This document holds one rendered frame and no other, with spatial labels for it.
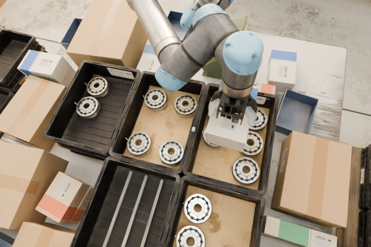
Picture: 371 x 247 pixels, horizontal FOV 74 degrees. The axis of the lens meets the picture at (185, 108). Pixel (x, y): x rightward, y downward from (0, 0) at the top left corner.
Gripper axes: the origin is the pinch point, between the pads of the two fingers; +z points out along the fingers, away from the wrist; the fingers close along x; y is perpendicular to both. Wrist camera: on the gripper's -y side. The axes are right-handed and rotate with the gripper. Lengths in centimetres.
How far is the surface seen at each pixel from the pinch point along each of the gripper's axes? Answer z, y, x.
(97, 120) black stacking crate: 28, 8, -59
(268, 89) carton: 33.7, -31.5, 12.2
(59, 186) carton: 26, 39, -59
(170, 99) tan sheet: 28.1, -11.0, -29.7
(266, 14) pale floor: 112, -162, 2
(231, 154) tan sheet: 27.9, 5.8, 3.1
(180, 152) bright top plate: 25.0, 12.1, -16.4
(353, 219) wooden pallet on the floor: 96, 4, 82
